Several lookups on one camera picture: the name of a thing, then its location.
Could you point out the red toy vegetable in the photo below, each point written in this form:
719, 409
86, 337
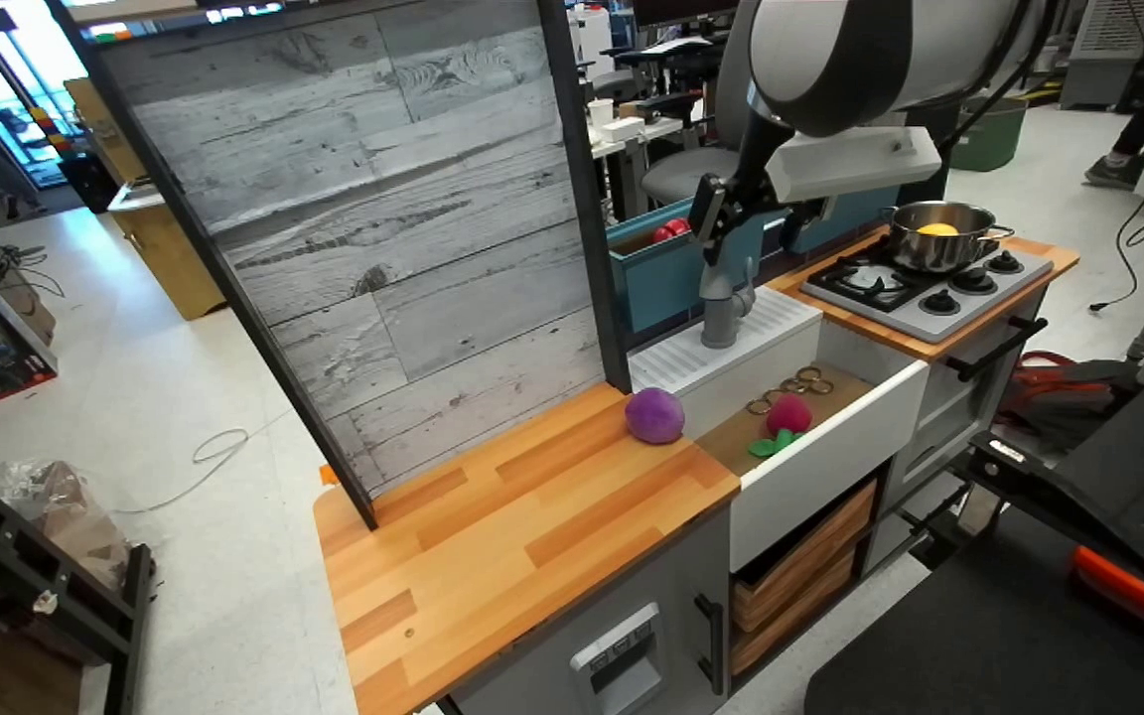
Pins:
671, 228

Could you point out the wooden drawer crate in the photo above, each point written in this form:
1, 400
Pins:
805, 570

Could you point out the grey toy faucet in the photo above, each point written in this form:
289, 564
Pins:
729, 317

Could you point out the green bin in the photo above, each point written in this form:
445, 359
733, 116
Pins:
990, 133

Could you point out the pink toy vegetable green leaves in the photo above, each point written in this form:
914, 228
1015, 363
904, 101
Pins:
788, 415

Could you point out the white toy sink basin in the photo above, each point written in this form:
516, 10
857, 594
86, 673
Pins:
835, 457

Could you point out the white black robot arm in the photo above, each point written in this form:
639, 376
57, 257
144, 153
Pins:
862, 55

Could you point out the purple ball toy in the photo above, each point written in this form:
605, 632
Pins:
653, 415

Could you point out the stainless steel pot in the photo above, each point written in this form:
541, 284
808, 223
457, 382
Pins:
982, 233

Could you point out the grey cabinet switch panel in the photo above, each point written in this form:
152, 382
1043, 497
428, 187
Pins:
618, 660

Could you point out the wooden countertop around stove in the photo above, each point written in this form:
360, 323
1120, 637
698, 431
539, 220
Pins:
1043, 261

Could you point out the grey wood panel backdrop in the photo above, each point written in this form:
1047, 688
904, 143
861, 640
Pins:
376, 202

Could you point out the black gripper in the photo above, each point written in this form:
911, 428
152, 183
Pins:
756, 163

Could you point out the black metal shelf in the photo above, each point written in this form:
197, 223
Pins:
57, 598

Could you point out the teal planter box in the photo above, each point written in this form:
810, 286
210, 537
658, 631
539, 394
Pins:
850, 220
653, 286

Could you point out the wooden countertop beside sink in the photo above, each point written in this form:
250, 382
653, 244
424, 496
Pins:
507, 559

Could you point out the yellow banana toy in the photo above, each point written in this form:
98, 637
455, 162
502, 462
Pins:
937, 233

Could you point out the grey toy stove top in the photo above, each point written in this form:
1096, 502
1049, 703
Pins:
914, 317

